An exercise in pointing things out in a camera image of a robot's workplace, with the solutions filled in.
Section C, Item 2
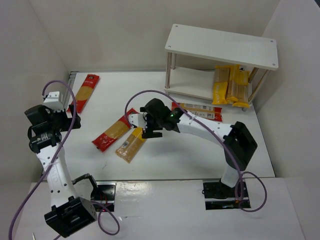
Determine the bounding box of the yellow spaghetti bag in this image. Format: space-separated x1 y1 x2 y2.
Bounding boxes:
115 127 146 164

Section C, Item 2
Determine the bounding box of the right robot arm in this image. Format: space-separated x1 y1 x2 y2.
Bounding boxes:
140 98 258 188

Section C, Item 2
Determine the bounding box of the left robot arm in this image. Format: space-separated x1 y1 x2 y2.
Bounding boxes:
25 105 97 238

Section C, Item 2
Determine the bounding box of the red orange pasta box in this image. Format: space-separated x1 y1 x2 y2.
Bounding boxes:
171 102 223 122

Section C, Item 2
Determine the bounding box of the white two-tier shelf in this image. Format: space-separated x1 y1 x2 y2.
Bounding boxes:
164 23 279 105

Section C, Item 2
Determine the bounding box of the yellow pasta bag shelf left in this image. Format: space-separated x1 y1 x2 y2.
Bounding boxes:
212 66 230 105

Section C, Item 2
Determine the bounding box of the yellow pasta bag shelf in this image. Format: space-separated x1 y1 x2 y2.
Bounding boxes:
225 64 250 109
212 66 230 105

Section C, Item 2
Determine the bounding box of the yellow pasta bag shelf right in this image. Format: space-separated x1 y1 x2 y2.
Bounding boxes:
225 64 250 109

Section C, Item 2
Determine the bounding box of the red spaghetti bag centre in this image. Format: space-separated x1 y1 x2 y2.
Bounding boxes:
92 115 131 153

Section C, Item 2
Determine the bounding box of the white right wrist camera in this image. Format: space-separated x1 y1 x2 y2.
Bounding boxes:
128 113 147 129

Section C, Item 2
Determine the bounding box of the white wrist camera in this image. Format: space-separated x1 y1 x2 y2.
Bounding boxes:
128 113 147 129
43 91 65 113

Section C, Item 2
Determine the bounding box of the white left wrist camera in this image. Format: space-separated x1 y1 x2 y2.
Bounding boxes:
43 91 65 113

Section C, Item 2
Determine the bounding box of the aluminium table edge rail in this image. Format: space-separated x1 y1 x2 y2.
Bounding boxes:
63 71 78 109

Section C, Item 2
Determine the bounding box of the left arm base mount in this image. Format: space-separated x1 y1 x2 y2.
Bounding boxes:
90 181 117 212

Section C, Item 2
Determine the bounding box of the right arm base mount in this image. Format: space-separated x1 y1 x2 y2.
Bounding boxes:
202 179 251 211

